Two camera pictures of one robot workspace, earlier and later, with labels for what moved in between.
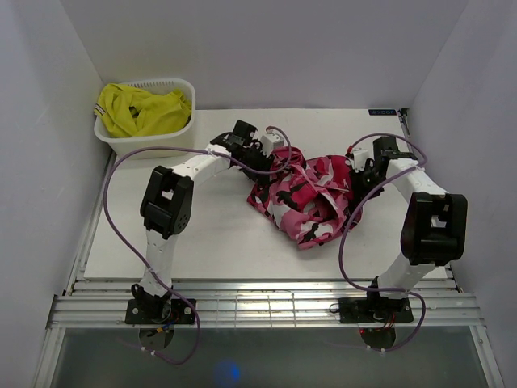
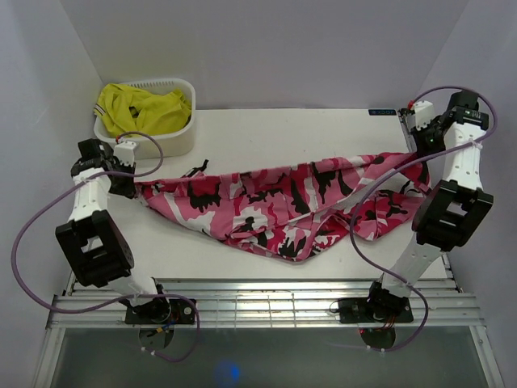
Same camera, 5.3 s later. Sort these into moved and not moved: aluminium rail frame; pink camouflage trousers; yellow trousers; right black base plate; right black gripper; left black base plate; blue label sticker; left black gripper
Moved: right black gripper; pink camouflage trousers; left black gripper
Not moved: left black base plate; aluminium rail frame; yellow trousers; right black base plate; blue label sticker
